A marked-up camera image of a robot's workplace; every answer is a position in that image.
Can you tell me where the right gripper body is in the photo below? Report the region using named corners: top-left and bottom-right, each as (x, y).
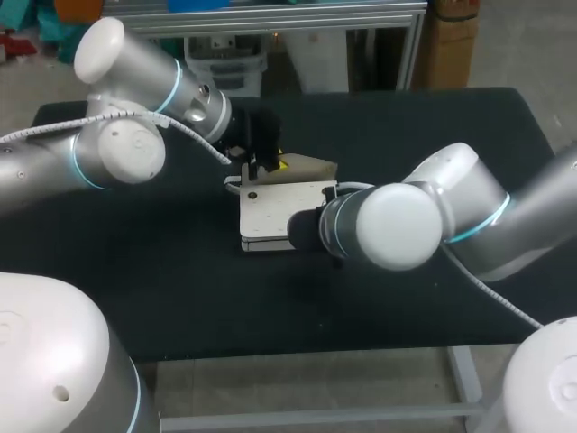
top-left (287, 207), bottom-right (326, 252)

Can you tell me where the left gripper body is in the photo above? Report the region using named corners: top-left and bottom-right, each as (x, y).
top-left (224, 106), bottom-right (284, 169)

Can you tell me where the white bag with flap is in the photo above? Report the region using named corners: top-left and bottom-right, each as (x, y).
top-left (224, 152), bottom-right (339, 253)

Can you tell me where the brown cardboard box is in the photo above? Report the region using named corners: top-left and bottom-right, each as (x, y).
top-left (423, 0), bottom-right (478, 90)

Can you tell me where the aluminium frame shelf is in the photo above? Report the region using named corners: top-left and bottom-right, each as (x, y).
top-left (101, 0), bottom-right (428, 94)

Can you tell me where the white cable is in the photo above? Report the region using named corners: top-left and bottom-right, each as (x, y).
top-left (335, 180), bottom-right (545, 329)
top-left (0, 112), bottom-right (234, 166)

